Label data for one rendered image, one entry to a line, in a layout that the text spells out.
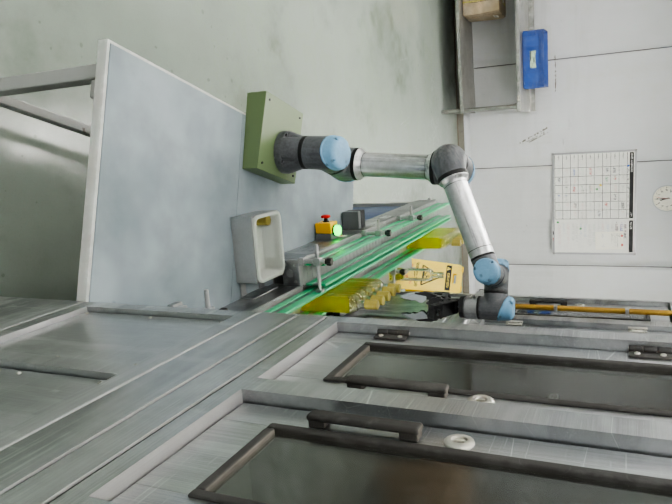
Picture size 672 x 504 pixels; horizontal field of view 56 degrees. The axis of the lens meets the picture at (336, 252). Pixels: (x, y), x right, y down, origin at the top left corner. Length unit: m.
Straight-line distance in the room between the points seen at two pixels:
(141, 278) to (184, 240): 0.21
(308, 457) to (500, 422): 0.23
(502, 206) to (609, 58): 2.01
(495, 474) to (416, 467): 0.08
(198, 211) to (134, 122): 0.35
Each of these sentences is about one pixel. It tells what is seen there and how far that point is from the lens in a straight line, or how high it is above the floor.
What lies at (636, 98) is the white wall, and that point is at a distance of 7.91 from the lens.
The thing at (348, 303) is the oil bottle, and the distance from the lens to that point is 2.18.
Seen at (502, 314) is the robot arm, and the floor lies 1.58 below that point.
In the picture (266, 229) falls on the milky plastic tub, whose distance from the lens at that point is 2.22.
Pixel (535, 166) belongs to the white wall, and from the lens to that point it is 8.00.
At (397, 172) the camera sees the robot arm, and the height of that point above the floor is 1.21.
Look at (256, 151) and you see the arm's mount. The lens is 2.16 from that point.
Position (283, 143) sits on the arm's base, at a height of 0.85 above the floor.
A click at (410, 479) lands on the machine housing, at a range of 0.73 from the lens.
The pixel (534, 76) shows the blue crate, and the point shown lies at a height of 1.00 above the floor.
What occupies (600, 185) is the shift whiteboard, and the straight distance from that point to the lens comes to 7.93.
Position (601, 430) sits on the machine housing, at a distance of 0.80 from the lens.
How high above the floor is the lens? 1.93
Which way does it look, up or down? 25 degrees down
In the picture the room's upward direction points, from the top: 91 degrees clockwise
